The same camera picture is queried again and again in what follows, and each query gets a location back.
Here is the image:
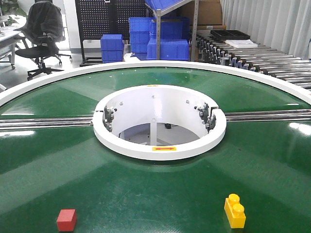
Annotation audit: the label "yellow toy brick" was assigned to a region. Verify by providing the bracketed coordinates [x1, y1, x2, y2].
[224, 193, 246, 229]

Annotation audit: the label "red cube block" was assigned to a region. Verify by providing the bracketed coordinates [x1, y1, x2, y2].
[56, 209, 77, 232]

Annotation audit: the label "yellow arrow sticker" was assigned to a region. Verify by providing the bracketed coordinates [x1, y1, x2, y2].
[152, 147, 177, 151]

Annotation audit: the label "blue crate front of rack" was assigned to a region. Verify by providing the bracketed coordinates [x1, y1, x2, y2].
[147, 39, 190, 61]

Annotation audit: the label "small blue stacked bins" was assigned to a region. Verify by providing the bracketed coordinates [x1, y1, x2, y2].
[100, 34, 124, 63]

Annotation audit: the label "tall blue crate stack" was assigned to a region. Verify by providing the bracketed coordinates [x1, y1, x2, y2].
[128, 17, 154, 53]

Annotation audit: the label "black compartment tray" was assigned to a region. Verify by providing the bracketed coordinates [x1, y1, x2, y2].
[210, 30, 250, 40]

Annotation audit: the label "metal shelf rack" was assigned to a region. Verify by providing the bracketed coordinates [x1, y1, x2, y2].
[145, 0, 199, 61]

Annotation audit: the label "white flat tray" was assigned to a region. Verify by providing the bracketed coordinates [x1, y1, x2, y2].
[225, 39, 258, 49]

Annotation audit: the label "black perforated pegboard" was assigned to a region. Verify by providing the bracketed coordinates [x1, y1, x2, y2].
[75, 0, 153, 41]

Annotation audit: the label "cardboard boxes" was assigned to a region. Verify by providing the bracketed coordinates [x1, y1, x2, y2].
[177, 0, 227, 30]

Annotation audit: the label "black office chair with jacket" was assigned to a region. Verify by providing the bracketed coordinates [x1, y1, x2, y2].
[16, 0, 65, 80]

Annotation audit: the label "roller conveyor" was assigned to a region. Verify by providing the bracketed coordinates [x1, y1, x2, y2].
[196, 30, 311, 91]

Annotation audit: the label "white desk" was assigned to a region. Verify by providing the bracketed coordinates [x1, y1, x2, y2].
[0, 26, 20, 69]

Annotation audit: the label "white inner ring hub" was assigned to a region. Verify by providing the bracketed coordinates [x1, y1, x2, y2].
[92, 84, 227, 161]

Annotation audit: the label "right metal rail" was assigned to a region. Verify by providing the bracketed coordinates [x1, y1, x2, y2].
[225, 109, 311, 122]

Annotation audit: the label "metal rail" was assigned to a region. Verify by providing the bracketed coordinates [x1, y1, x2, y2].
[225, 109, 311, 122]
[0, 116, 92, 131]

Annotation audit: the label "left metal rail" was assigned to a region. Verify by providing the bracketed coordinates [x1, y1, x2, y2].
[0, 116, 92, 131]

